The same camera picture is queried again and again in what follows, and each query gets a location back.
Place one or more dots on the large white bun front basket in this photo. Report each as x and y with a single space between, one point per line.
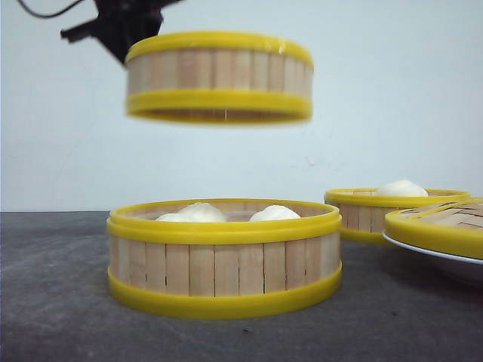
202 212

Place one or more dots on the white plate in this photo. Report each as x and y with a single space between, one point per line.
461 268

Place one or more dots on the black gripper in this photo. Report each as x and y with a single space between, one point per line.
121 24

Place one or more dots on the bamboo steamer basket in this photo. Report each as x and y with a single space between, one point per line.
363 210
219 77
238 268

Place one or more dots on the small white bun front basket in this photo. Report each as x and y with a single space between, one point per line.
171 217

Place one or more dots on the right white bun front basket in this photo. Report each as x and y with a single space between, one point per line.
273 213

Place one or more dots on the woven bamboo steamer lid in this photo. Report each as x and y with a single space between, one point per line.
454 227

